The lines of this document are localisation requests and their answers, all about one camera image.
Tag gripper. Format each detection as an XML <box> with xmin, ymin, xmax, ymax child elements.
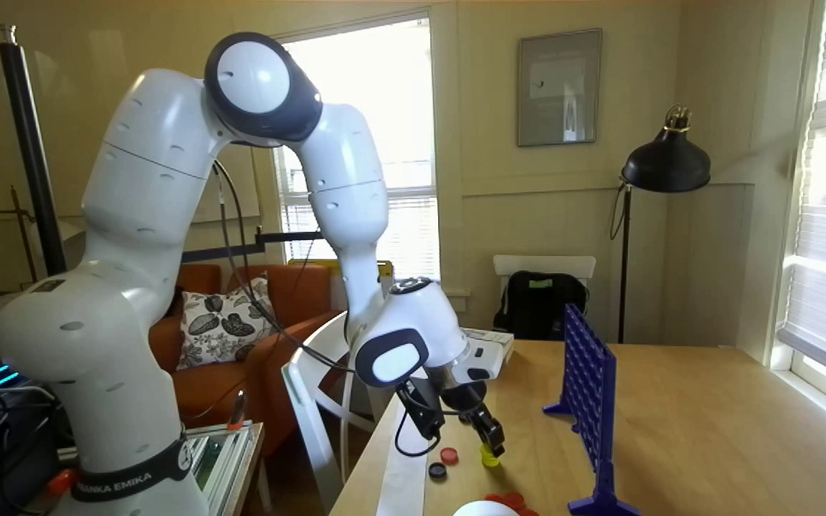
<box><xmin>446</xmin><ymin>381</ymin><xmax>506</xmax><ymax>459</ymax></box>

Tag heap of red discs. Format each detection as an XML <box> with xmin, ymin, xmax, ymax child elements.
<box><xmin>484</xmin><ymin>491</ymin><xmax>540</xmax><ymax>516</ymax></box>

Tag blue disc game grid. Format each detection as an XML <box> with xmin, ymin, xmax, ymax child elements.
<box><xmin>543</xmin><ymin>303</ymin><xmax>642</xmax><ymax>516</ymax></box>

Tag white round object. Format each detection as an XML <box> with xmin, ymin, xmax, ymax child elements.
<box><xmin>452</xmin><ymin>500</ymin><xmax>521</xmax><ymax>516</ymax></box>

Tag black backpack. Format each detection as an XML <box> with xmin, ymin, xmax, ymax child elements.
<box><xmin>493</xmin><ymin>270</ymin><xmax>590</xmax><ymax>342</ymax></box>

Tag white wooden chair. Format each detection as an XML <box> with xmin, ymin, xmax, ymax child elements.
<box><xmin>280</xmin><ymin>311</ymin><xmax>389</xmax><ymax>514</ymax></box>

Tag orange sofa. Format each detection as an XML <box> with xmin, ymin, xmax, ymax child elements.
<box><xmin>148</xmin><ymin>263</ymin><xmax>348</xmax><ymax>459</ymax></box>

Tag leaf patterned cushion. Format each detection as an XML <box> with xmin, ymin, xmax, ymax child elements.
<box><xmin>176</xmin><ymin>272</ymin><xmax>279</xmax><ymax>371</ymax></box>

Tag black mounting bar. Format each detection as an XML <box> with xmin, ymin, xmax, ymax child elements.
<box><xmin>181</xmin><ymin>226</ymin><xmax>325</xmax><ymax>264</ymax></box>

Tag black floor lamp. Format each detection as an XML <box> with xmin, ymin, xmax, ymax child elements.
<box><xmin>609</xmin><ymin>104</ymin><xmax>712</xmax><ymax>345</ymax></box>

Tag framed picture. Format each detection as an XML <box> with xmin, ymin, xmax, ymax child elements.
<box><xmin>516</xmin><ymin>28</ymin><xmax>604</xmax><ymax>148</ymax></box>

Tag stand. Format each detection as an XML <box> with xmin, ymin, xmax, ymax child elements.
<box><xmin>0</xmin><ymin>22</ymin><xmax>67</xmax><ymax>278</ymax></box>

